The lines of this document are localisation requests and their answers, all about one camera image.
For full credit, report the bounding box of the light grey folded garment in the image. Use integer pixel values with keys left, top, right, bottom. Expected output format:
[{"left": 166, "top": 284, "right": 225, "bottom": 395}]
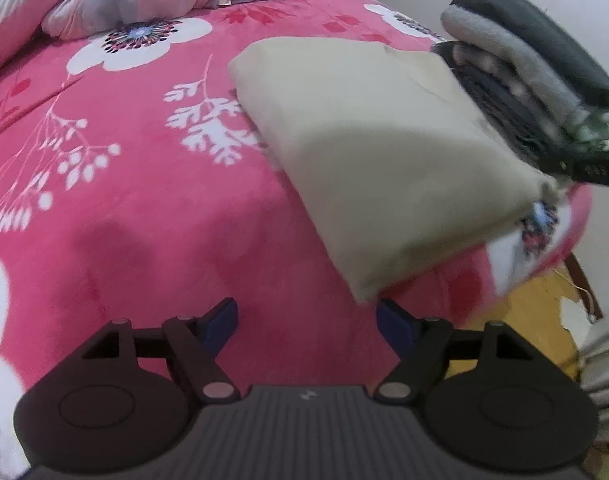
[{"left": 441, "top": 4, "right": 609, "bottom": 136}]

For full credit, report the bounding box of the grey pleated cloth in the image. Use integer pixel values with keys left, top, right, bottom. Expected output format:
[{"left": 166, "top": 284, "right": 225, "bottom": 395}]
[{"left": 579, "top": 327, "right": 609, "bottom": 413}]

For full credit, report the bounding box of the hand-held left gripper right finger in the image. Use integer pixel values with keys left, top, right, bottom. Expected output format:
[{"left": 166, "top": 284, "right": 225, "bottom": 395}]
[{"left": 375, "top": 297, "right": 531, "bottom": 405}]

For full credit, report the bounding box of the dark grey folded garment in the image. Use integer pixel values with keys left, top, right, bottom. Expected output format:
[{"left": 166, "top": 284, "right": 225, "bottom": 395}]
[{"left": 441, "top": 0, "right": 609, "bottom": 113}]

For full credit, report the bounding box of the brown wooden piece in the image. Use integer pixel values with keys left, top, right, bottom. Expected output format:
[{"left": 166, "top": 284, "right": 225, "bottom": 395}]
[{"left": 563, "top": 254, "right": 605, "bottom": 324}]

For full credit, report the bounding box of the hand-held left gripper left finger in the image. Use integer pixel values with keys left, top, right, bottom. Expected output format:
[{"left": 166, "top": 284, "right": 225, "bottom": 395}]
[{"left": 81, "top": 297, "right": 238, "bottom": 405}]

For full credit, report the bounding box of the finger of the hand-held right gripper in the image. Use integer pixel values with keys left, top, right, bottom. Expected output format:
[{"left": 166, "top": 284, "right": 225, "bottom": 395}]
[{"left": 532, "top": 147, "right": 609, "bottom": 189}]

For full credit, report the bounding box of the pink floral blanket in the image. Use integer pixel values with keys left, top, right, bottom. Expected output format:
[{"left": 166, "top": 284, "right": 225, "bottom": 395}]
[{"left": 0, "top": 0, "right": 593, "bottom": 478}]

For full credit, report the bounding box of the cream garment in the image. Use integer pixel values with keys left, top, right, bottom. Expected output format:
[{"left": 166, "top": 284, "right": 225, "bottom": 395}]
[{"left": 227, "top": 37, "right": 560, "bottom": 306}]

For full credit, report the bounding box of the dark striped garment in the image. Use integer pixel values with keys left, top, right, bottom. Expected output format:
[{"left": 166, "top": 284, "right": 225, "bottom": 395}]
[{"left": 429, "top": 40, "right": 580, "bottom": 166}]

